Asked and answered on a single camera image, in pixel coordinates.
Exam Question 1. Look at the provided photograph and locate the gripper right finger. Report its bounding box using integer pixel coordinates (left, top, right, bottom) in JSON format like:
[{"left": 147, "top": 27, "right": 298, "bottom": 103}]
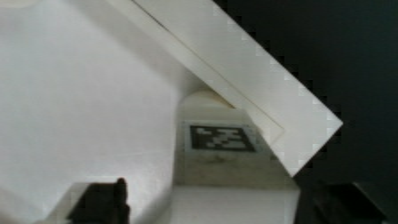
[{"left": 293, "top": 181, "right": 398, "bottom": 224}]

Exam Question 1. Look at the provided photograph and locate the white square table top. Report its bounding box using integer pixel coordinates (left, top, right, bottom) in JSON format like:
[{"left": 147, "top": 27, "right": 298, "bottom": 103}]
[{"left": 0, "top": 0, "right": 295, "bottom": 224}]

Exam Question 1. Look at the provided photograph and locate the white table leg with tag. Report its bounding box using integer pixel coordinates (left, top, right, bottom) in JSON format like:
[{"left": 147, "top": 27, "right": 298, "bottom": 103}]
[{"left": 170, "top": 90, "right": 300, "bottom": 224}]

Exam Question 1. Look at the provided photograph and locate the white U-shaped fence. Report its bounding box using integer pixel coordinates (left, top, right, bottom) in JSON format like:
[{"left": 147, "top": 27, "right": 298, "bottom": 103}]
[{"left": 135, "top": 0, "right": 343, "bottom": 174}]

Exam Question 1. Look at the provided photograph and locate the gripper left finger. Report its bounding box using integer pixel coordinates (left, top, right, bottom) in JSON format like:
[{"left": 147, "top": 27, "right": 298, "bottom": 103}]
[{"left": 67, "top": 178, "right": 130, "bottom": 224}]

